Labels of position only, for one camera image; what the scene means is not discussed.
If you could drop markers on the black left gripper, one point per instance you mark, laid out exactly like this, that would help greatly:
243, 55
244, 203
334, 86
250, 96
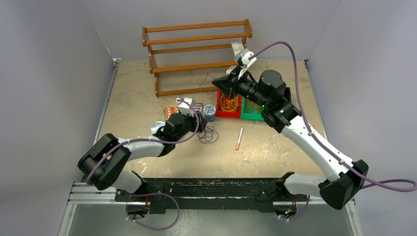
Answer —
202, 121

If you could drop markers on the red plastic bin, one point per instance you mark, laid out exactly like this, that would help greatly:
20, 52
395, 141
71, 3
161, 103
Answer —
228, 108

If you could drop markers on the wooden three-tier rack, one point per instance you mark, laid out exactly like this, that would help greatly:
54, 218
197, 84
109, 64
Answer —
192, 47

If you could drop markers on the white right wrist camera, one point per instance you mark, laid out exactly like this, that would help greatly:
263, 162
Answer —
245, 60

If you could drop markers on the round blue white tub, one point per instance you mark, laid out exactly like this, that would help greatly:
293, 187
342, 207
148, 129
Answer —
209, 112

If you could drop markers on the green plastic bin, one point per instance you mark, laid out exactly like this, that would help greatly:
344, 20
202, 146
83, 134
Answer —
251, 111

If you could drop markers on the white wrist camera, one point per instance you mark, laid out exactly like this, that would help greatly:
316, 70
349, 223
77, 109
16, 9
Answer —
245, 60
186, 106

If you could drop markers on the orange spiral notebook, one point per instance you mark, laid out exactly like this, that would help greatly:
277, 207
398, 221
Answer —
169, 110

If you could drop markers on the white red small box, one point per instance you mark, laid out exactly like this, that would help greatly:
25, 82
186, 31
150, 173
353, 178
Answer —
237, 47

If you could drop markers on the white orange-capped marker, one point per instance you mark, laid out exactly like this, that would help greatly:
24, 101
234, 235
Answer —
239, 138

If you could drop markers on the aluminium rail frame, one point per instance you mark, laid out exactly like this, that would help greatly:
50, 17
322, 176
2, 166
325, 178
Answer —
90, 212

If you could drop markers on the black plastic bin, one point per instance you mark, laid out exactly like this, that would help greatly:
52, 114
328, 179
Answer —
287, 94

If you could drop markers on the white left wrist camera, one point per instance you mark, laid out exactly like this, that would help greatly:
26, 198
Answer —
186, 106

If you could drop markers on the white stapler under rack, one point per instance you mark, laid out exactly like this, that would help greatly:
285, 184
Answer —
231, 70

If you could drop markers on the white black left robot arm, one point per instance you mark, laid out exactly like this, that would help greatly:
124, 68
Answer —
103, 164

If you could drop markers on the blue white tape package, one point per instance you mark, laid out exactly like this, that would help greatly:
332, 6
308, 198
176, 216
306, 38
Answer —
157, 126

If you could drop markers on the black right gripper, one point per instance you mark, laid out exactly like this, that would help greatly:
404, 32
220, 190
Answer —
229, 83

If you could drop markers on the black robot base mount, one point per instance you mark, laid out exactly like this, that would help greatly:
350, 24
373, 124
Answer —
265, 195

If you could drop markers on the pack of coloured markers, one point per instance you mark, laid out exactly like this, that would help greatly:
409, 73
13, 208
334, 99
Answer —
198, 107

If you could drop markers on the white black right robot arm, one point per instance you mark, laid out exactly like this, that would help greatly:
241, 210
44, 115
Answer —
339, 183

